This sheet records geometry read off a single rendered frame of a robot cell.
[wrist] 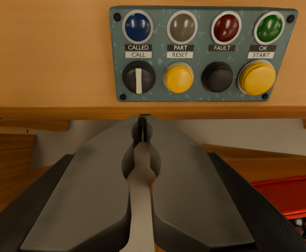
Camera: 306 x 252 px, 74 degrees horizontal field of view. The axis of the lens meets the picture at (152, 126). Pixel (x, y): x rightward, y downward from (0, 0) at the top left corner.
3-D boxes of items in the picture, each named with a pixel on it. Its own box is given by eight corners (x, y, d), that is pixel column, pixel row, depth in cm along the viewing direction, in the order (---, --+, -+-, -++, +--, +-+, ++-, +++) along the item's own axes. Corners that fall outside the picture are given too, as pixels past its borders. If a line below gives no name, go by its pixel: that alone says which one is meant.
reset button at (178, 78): (189, 89, 19) (192, 94, 18) (164, 89, 19) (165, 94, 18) (192, 63, 18) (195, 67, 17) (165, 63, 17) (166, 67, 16)
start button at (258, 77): (265, 92, 19) (271, 97, 18) (235, 92, 19) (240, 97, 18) (275, 60, 18) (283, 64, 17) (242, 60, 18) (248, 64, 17)
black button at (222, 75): (226, 89, 19) (231, 94, 18) (201, 89, 19) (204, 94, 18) (232, 63, 18) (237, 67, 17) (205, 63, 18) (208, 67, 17)
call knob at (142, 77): (153, 90, 19) (153, 96, 18) (125, 90, 19) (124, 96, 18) (153, 62, 17) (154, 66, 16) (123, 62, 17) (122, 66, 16)
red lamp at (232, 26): (235, 43, 17) (243, 35, 15) (209, 43, 17) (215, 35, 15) (234, 22, 17) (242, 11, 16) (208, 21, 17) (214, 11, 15)
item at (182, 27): (193, 43, 17) (198, 34, 15) (167, 43, 17) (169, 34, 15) (193, 21, 17) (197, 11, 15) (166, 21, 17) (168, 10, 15)
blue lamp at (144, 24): (151, 43, 17) (152, 34, 15) (125, 43, 17) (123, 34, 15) (151, 21, 17) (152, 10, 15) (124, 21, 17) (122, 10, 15)
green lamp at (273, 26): (276, 44, 17) (288, 35, 16) (250, 43, 17) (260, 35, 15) (275, 22, 17) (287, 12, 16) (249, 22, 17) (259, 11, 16)
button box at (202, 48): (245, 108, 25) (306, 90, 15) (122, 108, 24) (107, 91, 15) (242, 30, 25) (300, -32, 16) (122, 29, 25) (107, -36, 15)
